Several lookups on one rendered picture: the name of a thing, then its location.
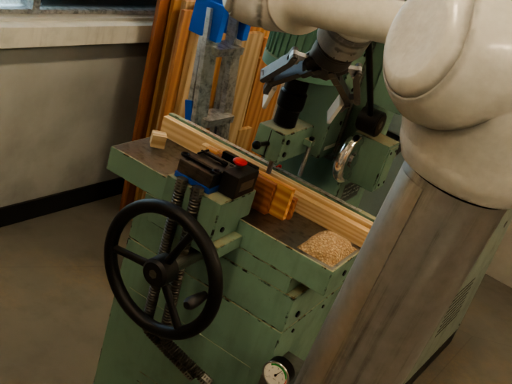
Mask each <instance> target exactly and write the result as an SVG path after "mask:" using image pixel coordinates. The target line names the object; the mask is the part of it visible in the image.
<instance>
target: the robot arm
mask: <svg viewBox="0 0 512 384"><path fill-rule="evenodd" d="M222 3H223V6H224V8H225V10H227V12H228V13H229V15H230V16H231V17H232V18H234V19H236V20H237V21H239V22H242V23H243V24H247V25H249V26H252V27H262V28H263V29H264V30H268V31H275V32H281V33H287V34H293V35H303V34H308V33H311V32H313V31H314V30H316V29H317V28H318V30H317V39H316V41H315V42H314V44H313V46H312V48H311V50H310V51H308V52H307V53H301V52H299V51H298V47H297V46H293V47H292V48H291V50H290V51H289V52H288V53H287V54H286V55H284V56H282V57H280V58H279V59H277V60H276V61H274V62H272V63H271V64H269V65H268V66H266V67H264V68H263V69H261V76H260V82H262V83H265V84H264V87H263V94H264V96H263V103H262V108H263V109H266V107H267V106H268V104H269V102H270V100H271V98H272V97H273V95H274V93H275V91H276V90H277V85H280V84H283V83H285V82H289V81H292V80H294V79H297V78H307V77H309V76H312V77H313V78H320V79H322V80H325V81H327V80H331V82H332V84H333V85H334V86H335V87H336V89H337V90H338V93H339V95H338V96H337V98H336V99H335V101H334V103H333V104H332V105H331V106H330V108H329V109H328V111H327V123H328V124H330V123H331V122H332V120H333V119H334V118H335V117H336V115H337V114H338V112H341V113H342V112H343V111H344V110H345V108H350V104H355V105H357V106H358V105H360V79H361V77H362V64H361V63H357V64H356V65H355V66H352V65H351V63H352V62H353V61H354V60H356V59H359V58H360V57H361V56H362V55H363V53H364V51H365V50H366V48H367V47H368V46H369V44H370V43H371V42H372V41H374V42H377V43H384V44H385V46H384V52H383V64H382V71H383V78H384V82H385V85H386V89H387V91H388V93H389V96H390V98H391V99H392V102H393V104H394V105H395V107H396V108H397V110H398V112H399V113H400V114H401V115H402V124H401V128H400V133H399V135H400V144H401V152H402V156H403V158H404V162H403V164H402V166H401V168H400V170H399V172H398V174H397V176H396V178H395V180H394V182H393V184H392V186H391V188H390V190H389V192H388V194H387V196H386V198H385V200H384V202H383V204H382V206H381V208H380V210H379V212H378V214H377V217H376V219H375V221H374V223H373V225H372V227H371V229H370V231H369V233H368V235H367V237H366V239H365V241H364V243H363V245H362V247H361V249H360V251H359V253H358V255H357V257H356V259H355V261H354V263H353V265H352V267H351V269H350V271H349V273H348V275H347V277H346V279H345V281H344V283H343V285H342V287H341V289H340V291H339V293H338V295H337V297H336V299H335V301H334V303H333V305H332V307H331V309H330V311H329V313H328V315H327V317H326V319H325V321H324V323H323V325H322V327H321V329H320V331H319V333H318V335H317V337H316V339H315V342H314V344H313V345H312V348H311V350H310V351H309V354H308V356H307V358H306V360H305V362H304V364H303V365H302V368H301V370H300V371H299V374H298V376H297V377H296V380H295V382H294V383H293V384H403V383H404V382H405V380H406V379H407V377H408V375H409V373H410V372H411V370H412V368H413V367H414V365H415V364H416V362H417V360H418V358H419V356H420V355H421V353H422V351H423V350H424V348H425V347H426V345H427V343H428V341H429V340H430V338H431V336H432V335H433V333H434V332H435V330H436V328H437V326H438V325H439V324H440V321H441V320H442V318H443V317H444V315H445V313H446V311H447V309H448V308H449V307H450V305H451V303H452V301H453V300H454V298H455V296H456V294H457V293H458V292H459V289H460V288H461V286H462V285H463V283H464V281H465V280H466V278H467V276H468V275H469V273H470V271H471V269H472V268H473V266H474V265H475V262H476V261H477V260H478V258H479V256H480V254H481V253H482V251H483V250H484V248H485V246H486V245H487V243H488V241H489V239H490V237H491V236H492V234H493V233H494V231H495V229H496V228H497V226H498V224H499V222H500V221H501V219H502V218H503V216H504V214H505V213H506V211H507V209H510V208H512V0H407V1H406V2H404V0H222ZM298 62H299V63H298ZM294 64H295V65H294ZM306 69H307V71H306ZM348 72H349V73H350V76H351V78H352V79H353V89H354V93H353V94H351V93H350V91H349V89H348V87H347V85H346V83H345V81H344V79H343V77H342V75H345V74H346V73H348Z"/></svg>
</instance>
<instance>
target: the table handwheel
mask: <svg viewBox="0 0 512 384"><path fill-rule="evenodd" d="M143 213H158V214H162V215H164V216H167V217H169V218H171V219H173V220H174V221H175V222H177V223H178V224H180V225H181V226H182V227H183V228H184V229H185V230H186V231H187V234H186V235H185V236H184V237H183V238H182V239H181V241H180V242H179V243H178V245H177V246H176V247H175V248H174V249H173V250H172V251H171V253H170V254H168V253H161V254H158V255H156V256H155V257H153V258H150V259H147V258H144V257H142V256H140V255H137V254H135V253H133V252H131V251H129V250H127V249H125V248H123V247H121V246H119V245H118V244H119V240H120V236H121V233H122V231H123V229H124V227H125V226H126V224H127V223H128V222H129V221H130V220H131V219H133V218H134V217H136V216H138V215H140V214H143ZM193 240H194V241H195V242H196V244H197V246H198V248H199V249H200V252H199V251H198V250H196V249H195V248H192V247H190V251H189V254H188V255H182V254H181V252H182V251H183V250H184V249H185V248H186V247H187V246H188V245H189V244H190V243H191V242H192V241H193ZM117 254H119V255H121V256H123V257H125V258H128V259H130V260H131V261H134V262H136V263H137V264H139V265H141V266H143V269H142V270H143V275H144V277H145V279H146V281H147V282H148V284H150V285H151V286H153V287H155V288H160V287H161V288H162V292H163V294H164V297H165V301H166V303H167V306H168V311H169V313H170V316H171V321H172V324H173V326H172V325H165V324H162V323H161V322H157V321H156V320H155V319H153V318H151V317H149V316H148V315H147V314H145V313H144V311H143V310H141V308H140V307H138V305H137V304H136V303H135V302H134V301H133V299H132V298H131V296H130V294H129V293H128V291H127V289H126V287H125V285H124V283H123V280H122V277H121V275H120V269H119V264H118V257H117ZM202 259H204V262H205V265H206V270H207V274H208V282H209V289H208V298H207V299H206V304H205V306H204V307H203V310H202V312H201V313H200V314H199V315H198V316H197V317H196V318H195V319H194V320H193V321H192V322H190V323H188V324H186V325H182V324H181V320H180V318H179V315H178V311H177V308H176V305H175V303H174V297H173V294H172V291H171V286H170V282H172V281H174V280H176V279H177V277H178V274H179V271H180V270H183V269H184V268H186V267H188V266H190V265H192V264H194V263H196V262H198V261H200V260H202ZM104 266H105V270H106V275H107V279H108V282H109V284H110V288H111V290H112V292H113V294H114V296H115V298H116V300H117V301H118V303H119V304H120V306H121V308H122V309H123V311H124V312H125V313H126V314H127V315H128V316H129V317H130V318H131V319H132V320H133V321H134V322H135V323H136V324H137V325H138V326H139V327H140V328H142V329H144V330H145V331H147V332H148V333H150V334H153V335H155V336H157V337H159V338H164V339H168V340H184V339H188V338H192V337H194V336H196V335H198V334H199V333H201V332H202V331H204V330H205V329H206V328H207V327H208V326H209V325H210V324H211V323H212V321H213V319H214V318H215V317H216V314H217V312H218V311H219V307H220V305H221V302H222V293H223V275H222V266H221V263H220V259H219V255H218V253H217V251H216V248H215V246H214V244H213V242H212V240H211V238H210V237H209V235H208V234H207V232H206V230H205V229H204V228H203V227H202V225H201V224H200V223H199V222H198V221H197V220H196V219H195V218H194V217H193V216H192V215H191V214H189V212H187V211H186V210H184V209H183V208H181V207H179V206H178V205H176V204H174V203H171V202H169V201H167V200H160V199H154V198H147V199H141V200H137V201H134V202H132V203H130V204H128V205H126V206H125V207H124V208H123V209H122V210H121V211H120V212H119V213H118V214H117V215H116V216H115V217H114V219H113V220H112V222H111V224H110V226H109V228H108V230H107V235H106V238H105V242H104Z"/></svg>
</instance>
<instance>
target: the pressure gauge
mask: <svg viewBox="0 0 512 384"><path fill-rule="evenodd" d="M281 371H282V372H281ZM278 373H279V374H278ZM262 374H263V377H264V380H265V382H266V383H267V384H289V383H290V382H292V381H293V379H294V376H295V370H294V368H293V365H292V364H291V362H289V361H288V359H287V358H285V357H282V356H275V357H273V358H272V359H271V360H269V361H268V362H266V363H265V364H264V366H263V369H262ZM274 374H277V376H276V377H275V376H274Z"/></svg>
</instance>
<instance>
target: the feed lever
mask: <svg viewBox="0 0 512 384"><path fill-rule="evenodd" d="M365 54H366V94H367V106H365V107H363V108H362V110H361V111H360V112H359V114H358V116H357V119H356V123H355V127H356V129H357V130H360V131H362V132H364V133H366V134H368V135H370V136H373V137H376V136H378V135H379V134H380V133H381V131H382V129H383V127H384V126H385V123H386V118H387V116H386V113H384V112H382V111H380V110H377V109H376V108H374V104H373V44H372V42H371V43H370V44H369V46H368V47H367V48H366V50H365Z"/></svg>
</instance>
